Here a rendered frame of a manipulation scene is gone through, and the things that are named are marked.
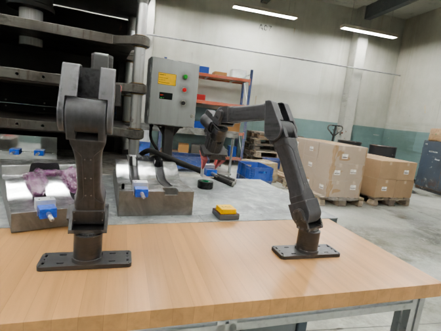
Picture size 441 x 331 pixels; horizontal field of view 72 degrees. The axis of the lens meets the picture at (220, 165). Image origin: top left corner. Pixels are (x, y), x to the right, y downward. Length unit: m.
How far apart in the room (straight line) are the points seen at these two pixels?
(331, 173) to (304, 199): 3.87
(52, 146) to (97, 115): 1.29
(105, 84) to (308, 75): 8.26
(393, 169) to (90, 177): 5.24
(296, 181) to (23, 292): 0.71
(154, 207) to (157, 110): 0.94
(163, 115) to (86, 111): 1.37
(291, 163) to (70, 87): 0.62
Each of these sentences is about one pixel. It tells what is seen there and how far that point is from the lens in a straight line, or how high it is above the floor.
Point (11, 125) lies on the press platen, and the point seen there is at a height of 1.01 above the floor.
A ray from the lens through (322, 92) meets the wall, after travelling 8.92.
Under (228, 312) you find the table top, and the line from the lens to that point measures 0.70.
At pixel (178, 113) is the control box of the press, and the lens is 1.95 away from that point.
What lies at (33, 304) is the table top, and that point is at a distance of 0.70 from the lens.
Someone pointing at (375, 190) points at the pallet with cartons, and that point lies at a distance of 5.47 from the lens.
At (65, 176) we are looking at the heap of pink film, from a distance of 1.18.
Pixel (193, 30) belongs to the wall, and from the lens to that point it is 7.99.
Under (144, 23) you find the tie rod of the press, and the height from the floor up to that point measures 1.61.
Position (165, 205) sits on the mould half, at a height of 0.84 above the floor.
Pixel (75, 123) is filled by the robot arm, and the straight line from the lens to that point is 0.59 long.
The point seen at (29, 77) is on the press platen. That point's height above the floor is 1.26.
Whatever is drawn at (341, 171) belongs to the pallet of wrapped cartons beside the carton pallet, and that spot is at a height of 0.55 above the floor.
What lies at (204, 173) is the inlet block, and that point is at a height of 0.93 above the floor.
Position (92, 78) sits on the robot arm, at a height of 1.22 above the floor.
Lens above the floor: 1.17
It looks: 9 degrees down
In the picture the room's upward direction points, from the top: 6 degrees clockwise
